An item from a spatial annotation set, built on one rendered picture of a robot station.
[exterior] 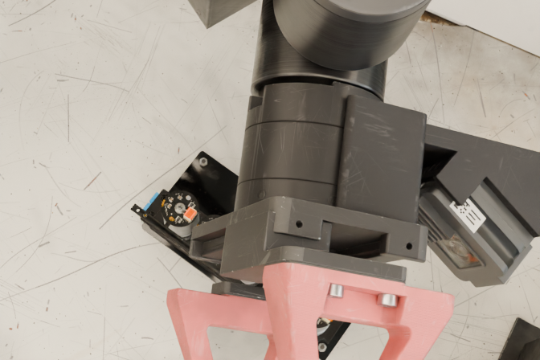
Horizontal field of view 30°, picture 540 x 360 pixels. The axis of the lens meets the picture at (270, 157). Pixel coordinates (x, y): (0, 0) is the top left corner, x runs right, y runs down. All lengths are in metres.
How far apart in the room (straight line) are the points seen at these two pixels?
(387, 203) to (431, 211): 0.04
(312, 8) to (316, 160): 0.07
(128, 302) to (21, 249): 0.09
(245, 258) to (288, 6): 0.09
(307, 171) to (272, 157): 0.02
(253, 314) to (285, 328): 0.12
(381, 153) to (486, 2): 0.43
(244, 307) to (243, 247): 0.08
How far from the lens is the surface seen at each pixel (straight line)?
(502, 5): 0.82
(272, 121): 0.40
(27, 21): 0.80
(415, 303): 0.36
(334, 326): 0.70
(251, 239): 0.37
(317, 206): 0.36
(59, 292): 0.73
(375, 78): 0.42
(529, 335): 0.75
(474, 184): 0.43
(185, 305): 0.45
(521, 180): 0.45
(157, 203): 0.72
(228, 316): 0.45
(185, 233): 0.69
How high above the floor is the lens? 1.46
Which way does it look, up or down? 72 degrees down
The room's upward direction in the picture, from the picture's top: 9 degrees clockwise
